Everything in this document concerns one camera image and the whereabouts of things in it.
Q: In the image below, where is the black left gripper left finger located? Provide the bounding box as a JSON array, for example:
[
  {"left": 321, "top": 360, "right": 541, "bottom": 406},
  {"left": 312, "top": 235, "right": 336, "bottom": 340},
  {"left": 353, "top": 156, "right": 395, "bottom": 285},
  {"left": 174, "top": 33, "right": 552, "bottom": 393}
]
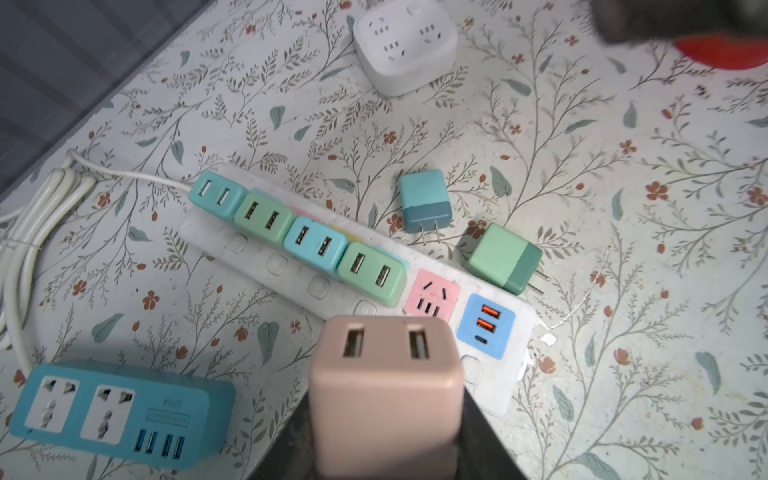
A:
[{"left": 248, "top": 393, "right": 318, "bottom": 480}]

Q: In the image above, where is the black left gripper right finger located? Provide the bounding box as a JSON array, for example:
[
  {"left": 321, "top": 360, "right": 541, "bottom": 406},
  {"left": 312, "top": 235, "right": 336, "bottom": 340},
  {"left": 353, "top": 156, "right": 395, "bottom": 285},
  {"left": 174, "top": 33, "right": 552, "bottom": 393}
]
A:
[{"left": 455, "top": 390, "right": 527, "bottom": 480}]

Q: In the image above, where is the pink cube adapter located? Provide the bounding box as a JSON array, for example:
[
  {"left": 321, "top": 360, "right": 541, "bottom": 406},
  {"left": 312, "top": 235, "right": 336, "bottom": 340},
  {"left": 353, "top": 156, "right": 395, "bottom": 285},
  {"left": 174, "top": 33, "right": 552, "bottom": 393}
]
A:
[{"left": 308, "top": 315, "right": 465, "bottom": 479}]

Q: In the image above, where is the blue power strip with USB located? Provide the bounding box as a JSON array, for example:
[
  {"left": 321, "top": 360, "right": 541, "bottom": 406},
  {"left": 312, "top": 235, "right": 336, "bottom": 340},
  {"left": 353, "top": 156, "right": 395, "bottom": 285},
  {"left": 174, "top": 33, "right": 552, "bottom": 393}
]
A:
[{"left": 9, "top": 360, "right": 235, "bottom": 471}]

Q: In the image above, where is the light green plug adapter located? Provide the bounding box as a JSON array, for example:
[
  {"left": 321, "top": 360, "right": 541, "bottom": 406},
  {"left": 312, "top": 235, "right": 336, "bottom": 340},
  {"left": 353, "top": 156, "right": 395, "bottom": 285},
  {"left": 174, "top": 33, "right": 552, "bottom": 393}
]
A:
[{"left": 336, "top": 242, "right": 407, "bottom": 308}]

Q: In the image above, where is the green two-tone plug adapter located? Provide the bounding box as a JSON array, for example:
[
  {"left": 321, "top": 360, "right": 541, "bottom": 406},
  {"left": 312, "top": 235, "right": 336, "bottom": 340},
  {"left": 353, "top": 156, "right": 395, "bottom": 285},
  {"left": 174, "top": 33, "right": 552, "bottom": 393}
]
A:
[{"left": 466, "top": 223, "right": 543, "bottom": 296}]

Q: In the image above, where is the teal cube adapter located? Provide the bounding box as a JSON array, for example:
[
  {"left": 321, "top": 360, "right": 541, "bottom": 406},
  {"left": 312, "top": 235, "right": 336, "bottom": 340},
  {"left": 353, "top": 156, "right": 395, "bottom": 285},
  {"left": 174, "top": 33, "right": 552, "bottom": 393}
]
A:
[{"left": 283, "top": 216, "right": 349, "bottom": 276}]

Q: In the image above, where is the teal two-tone plug adapter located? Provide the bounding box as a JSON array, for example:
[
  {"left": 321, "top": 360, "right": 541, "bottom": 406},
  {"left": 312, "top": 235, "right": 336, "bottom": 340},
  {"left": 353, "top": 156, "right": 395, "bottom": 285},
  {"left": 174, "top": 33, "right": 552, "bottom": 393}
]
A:
[{"left": 398, "top": 170, "right": 453, "bottom": 244}]

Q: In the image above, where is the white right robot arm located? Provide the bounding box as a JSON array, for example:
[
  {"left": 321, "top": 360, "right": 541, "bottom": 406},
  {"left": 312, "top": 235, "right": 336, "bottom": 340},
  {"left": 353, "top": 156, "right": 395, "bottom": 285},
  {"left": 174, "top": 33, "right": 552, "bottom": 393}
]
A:
[{"left": 590, "top": 0, "right": 767, "bottom": 44}]

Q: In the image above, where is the long white multicolour power strip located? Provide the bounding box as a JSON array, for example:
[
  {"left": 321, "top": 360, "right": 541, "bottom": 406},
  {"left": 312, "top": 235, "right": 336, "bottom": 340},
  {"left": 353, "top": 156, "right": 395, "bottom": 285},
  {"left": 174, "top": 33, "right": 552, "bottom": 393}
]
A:
[{"left": 178, "top": 164, "right": 541, "bottom": 418}]

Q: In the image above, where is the white square power socket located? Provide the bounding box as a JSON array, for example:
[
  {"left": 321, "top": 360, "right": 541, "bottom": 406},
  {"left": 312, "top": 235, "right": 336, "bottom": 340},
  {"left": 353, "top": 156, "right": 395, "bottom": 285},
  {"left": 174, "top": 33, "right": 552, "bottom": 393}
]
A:
[{"left": 352, "top": 0, "right": 458, "bottom": 98}]

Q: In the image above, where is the red pen cup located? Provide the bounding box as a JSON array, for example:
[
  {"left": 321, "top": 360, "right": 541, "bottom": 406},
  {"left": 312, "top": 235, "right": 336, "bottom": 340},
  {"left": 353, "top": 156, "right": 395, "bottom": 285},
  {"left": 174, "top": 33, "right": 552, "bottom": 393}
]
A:
[{"left": 673, "top": 35, "right": 767, "bottom": 70}]

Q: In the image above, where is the white blue-strip cable bundle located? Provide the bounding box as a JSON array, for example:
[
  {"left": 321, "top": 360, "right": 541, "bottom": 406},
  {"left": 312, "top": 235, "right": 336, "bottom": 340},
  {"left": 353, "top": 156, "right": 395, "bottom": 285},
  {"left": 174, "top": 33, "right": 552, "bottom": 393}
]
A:
[{"left": 0, "top": 167, "right": 97, "bottom": 373}]

